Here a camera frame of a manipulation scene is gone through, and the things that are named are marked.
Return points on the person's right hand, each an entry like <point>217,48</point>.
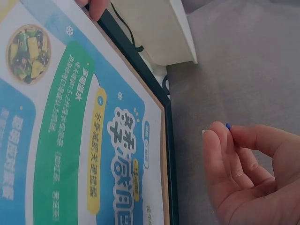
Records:
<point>253,201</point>

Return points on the person's left hand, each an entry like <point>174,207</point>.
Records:
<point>98,8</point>

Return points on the person's right fingers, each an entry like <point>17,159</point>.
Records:
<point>246,171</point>

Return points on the person's right thumb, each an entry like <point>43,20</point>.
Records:
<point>264,138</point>

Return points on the person's left fingers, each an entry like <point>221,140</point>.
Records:
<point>98,9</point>

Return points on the blue push pin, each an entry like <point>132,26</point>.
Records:
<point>228,126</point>

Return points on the printed colourful poster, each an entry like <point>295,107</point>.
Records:
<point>70,112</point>

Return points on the black framed cork board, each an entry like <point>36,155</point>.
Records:
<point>169,145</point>

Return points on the white box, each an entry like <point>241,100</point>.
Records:
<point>161,30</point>

